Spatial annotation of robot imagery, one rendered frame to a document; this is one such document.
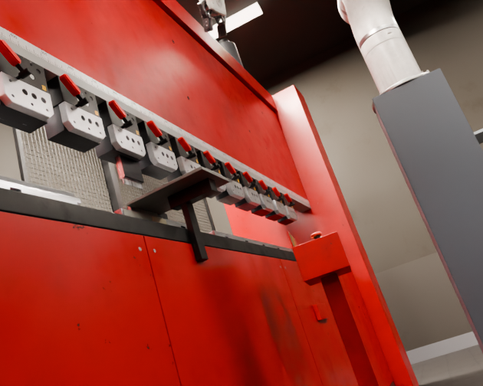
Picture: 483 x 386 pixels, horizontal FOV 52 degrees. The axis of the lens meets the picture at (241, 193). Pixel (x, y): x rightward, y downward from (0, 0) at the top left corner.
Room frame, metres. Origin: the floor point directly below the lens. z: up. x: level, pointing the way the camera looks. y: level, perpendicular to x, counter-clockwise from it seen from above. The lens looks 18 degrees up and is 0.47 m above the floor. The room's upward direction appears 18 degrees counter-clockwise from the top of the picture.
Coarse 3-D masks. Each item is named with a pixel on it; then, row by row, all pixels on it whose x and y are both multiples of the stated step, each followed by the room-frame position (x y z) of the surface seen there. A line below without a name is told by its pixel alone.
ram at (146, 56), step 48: (0, 0) 0.98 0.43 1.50; (48, 0) 1.16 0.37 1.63; (96, 0) 1.41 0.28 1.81; (144, 0) 1.79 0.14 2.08; (48, 48) 1.12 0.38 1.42; (96, 48) 1.34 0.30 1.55; (144, 48) 1.66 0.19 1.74; (192, 48) 2.18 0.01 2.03; (96, 96) 1.29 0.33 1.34; (144, 96) 1.56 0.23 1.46; (192, 96) 1.98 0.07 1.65; (240, 96) 2.69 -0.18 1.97; (192, 144) 1.83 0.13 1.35; (240, 144) 2.40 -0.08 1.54
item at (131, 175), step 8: (120, 160) 1.38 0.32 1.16; (128, 160) 1.41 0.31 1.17; (120, 168) 1.38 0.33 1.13; (128, 168) 1.40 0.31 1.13; (136, 168) 1.45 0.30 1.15; (120, 176) 1.38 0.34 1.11; (128, 176) 1.39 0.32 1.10; (136, 176) 1.44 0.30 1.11; (128, 184) 1.40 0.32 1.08; (136, 184) 1.44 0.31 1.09
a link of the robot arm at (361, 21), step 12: (348, 0) 1.16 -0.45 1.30; (360, 0) 1.16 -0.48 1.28; (372, 0) 1.16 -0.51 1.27; (384, 0) 1.17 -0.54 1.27; (348, 12) 1.19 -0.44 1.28; (360, 12) 1.18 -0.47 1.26; (372, 12) 1.17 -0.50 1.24; (384, 12) 1.18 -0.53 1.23; (360, 24) 1.19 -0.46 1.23; (372, 24) 1.18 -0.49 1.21; (384, 24) 1.17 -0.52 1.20; (396, 24) 1.20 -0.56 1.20; (360, 36) 1.21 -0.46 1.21; (360, 48) 1.24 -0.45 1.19
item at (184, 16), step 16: (160, 0) 1.91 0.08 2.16; (176, 16) 2.06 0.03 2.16; (192, 32) 2.22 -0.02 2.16; (208, 32) 2.44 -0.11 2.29; (208, 48) 2.39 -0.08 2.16; (224, 48) 2.64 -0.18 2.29; (224, 64) 2.60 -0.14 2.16; (240, 64) 2.87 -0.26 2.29; (240, 80) 2.84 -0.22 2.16; (256, 80) 3.13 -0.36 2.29
